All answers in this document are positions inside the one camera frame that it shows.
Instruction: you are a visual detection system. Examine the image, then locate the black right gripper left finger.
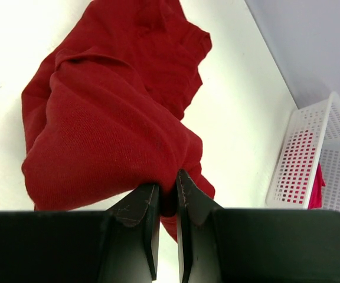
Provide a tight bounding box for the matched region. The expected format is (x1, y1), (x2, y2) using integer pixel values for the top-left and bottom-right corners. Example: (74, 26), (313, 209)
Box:
(0, 185), (159, 282)

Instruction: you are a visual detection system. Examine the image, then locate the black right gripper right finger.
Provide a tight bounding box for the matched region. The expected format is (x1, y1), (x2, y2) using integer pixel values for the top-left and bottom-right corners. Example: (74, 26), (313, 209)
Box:
(176, 170), (340, 282)

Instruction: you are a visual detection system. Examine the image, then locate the dark red t shirt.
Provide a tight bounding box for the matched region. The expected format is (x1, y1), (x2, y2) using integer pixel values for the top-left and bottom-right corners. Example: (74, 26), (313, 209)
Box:
(22, 1), (215, 238)

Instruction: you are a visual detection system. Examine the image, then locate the red t shirt in basket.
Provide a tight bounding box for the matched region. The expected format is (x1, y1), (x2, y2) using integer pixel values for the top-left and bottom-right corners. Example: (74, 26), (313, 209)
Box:
(308, 163), (326, 209)

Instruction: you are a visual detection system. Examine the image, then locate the white plastic basket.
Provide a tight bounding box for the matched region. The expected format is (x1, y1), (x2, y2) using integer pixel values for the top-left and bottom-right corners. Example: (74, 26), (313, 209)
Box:
(266, 92), (340, 212)

